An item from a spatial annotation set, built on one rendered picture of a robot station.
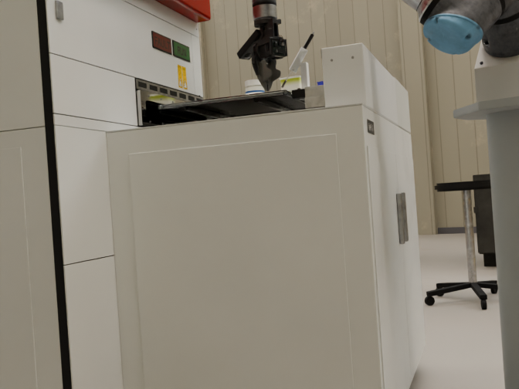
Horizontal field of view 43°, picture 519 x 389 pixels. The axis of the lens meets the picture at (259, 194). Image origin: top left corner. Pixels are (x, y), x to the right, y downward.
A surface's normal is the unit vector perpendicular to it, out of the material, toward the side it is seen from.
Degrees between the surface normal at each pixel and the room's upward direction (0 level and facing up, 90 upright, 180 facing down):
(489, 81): 90
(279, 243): 90
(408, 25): 90
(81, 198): 90
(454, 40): 139
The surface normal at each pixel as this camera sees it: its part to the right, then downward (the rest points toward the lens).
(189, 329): -0.33, 0.02
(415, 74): -0.58, 0.04
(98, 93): 0.94, -0.07
